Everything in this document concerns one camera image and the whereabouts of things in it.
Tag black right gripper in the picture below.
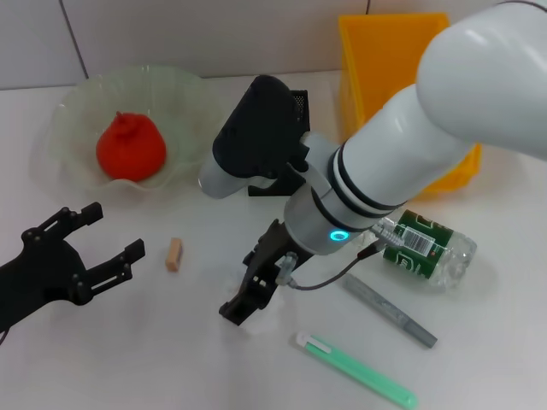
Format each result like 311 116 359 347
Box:
218 220 315 328

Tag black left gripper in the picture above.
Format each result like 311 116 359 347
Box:
0 202 146 333

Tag orange fruit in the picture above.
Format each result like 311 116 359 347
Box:
95 110 168 184

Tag clear plastic water bottle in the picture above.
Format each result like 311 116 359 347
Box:
375 208 478 296

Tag green glass fruit plate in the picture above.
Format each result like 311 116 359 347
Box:
32 63 226 196

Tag green pen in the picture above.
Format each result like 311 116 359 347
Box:
295 333 419 410

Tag grey marker pen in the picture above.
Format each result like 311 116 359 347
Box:
344 272 438 349

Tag black mesh pen holder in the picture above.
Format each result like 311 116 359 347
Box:
246 88 310 198

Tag small wooden block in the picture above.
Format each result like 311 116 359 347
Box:
165 237 185 273

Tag yellow plastic bin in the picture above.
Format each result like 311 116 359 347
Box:
338 12 483 202

